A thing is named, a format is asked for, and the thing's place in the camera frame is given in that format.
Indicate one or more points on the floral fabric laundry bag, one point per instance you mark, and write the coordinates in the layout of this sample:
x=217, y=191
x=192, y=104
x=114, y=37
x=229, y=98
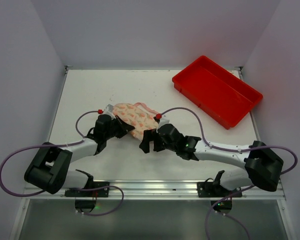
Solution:
x=137, y=117

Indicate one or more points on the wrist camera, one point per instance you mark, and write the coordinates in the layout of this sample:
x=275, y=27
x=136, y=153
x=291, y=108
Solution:
x=163, y=121
x=108, y=110

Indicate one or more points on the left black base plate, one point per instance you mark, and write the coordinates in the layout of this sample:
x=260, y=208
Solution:
x=102, y=193

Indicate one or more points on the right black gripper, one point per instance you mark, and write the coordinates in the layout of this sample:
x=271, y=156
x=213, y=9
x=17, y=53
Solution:
x=153, y=139

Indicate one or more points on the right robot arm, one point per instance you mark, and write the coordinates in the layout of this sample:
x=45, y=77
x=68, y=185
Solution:
x=255, y=164

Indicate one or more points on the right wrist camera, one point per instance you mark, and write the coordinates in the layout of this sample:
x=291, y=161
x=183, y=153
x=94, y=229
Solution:
x=163, y=121

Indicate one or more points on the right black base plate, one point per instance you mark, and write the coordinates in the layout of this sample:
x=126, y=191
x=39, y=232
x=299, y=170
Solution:
x=212, y=189

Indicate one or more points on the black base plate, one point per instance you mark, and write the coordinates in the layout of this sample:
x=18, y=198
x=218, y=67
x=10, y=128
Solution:
x=102, y=193
x=212, y=189

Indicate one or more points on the red plastic tray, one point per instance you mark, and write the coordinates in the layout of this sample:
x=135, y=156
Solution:
x=216, y=91

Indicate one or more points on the aluminium front rail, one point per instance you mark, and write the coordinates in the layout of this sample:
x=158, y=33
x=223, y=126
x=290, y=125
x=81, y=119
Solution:
x=158, y=190

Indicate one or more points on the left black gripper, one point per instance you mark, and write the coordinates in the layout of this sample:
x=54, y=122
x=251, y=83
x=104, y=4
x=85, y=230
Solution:
x=118, y=127

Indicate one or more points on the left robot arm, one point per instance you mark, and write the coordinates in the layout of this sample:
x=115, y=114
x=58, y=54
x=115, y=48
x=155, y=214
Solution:
x=49, y=169

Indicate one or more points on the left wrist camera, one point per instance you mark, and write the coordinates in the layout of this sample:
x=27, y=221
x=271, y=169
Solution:
x=108, y=110

